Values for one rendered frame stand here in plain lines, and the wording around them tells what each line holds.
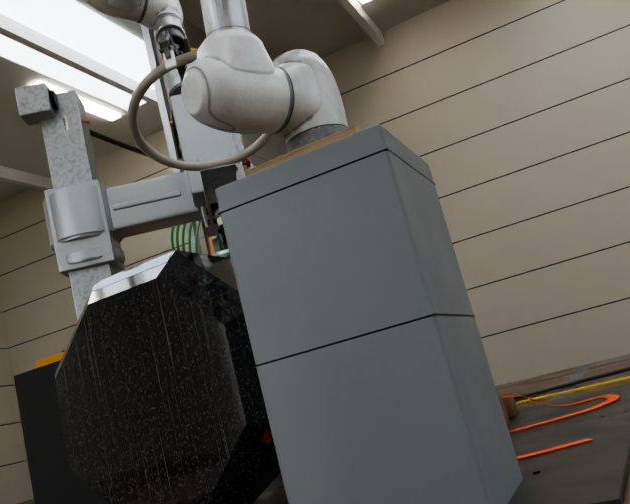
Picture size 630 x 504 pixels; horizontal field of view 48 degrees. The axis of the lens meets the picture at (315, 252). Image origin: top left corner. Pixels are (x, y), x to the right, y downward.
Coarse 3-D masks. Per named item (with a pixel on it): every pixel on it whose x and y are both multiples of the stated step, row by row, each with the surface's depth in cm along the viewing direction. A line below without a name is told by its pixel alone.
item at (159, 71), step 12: (180, 60) 202; (192, 60) 203; (156, 72) 203; (144, 84) 205; (132, 96) 209; (132, 108) 211; (132, 120) 214; (132, 132) 218; (144, 144) 224; (252, 144) 239; (264, 144) 238; (156, 156) 229; (240, 156) 240; (180, 168) 236; (192, 168) 238; (204, 168) 239
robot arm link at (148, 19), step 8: (152, 0) 209; (160, 0) 210; (168, 0) 212; (176, 0) 215; (144, 8) 208; (152, 8) 209; (160, 8) 209; (168, 8) 210; (176, 8) 212; (144, 16) 209; (152, 16) 210; (144, 24) 212; (152, 24) 212
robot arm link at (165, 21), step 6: (156, 18) 210; (162, 18) 208; (168, 18) 208; (174, 18) 209; (156, 24) 208; (162, 24) 207; (168, 24) 207; (174, 24) 207; (180, 24) 209; (156, 30) 208; (162, 30) 207; (180, 30) 209; (156, 36) 209
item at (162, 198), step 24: (72, 192) 332; (96, 192) 337; (120, 192) 342; (144, 192) 342; (168, 192) 342; (48, 216) 336; (72, 216) 330; (96, 216) 333; (120, 216) 339; (144, 216) 340; (168, 216) 341; (192, 216) 348; (120, 240) 351
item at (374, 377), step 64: (384, 128) 146; (256, 192) 152; (320, 192) 146; (384, 192) 141; (256, 256) 151; (320, 256) 145; (384, 256) 140; (448, 256) 165; (256, 320) 150; (320, 320) 144; (384, 320) 139; (448, 320) 144; (320, 384) 143; (384, 384) 137; (448, 384) 133; (320, 448) 141; (384, 448) 136; (448, 448) 132; (512, 448) 163
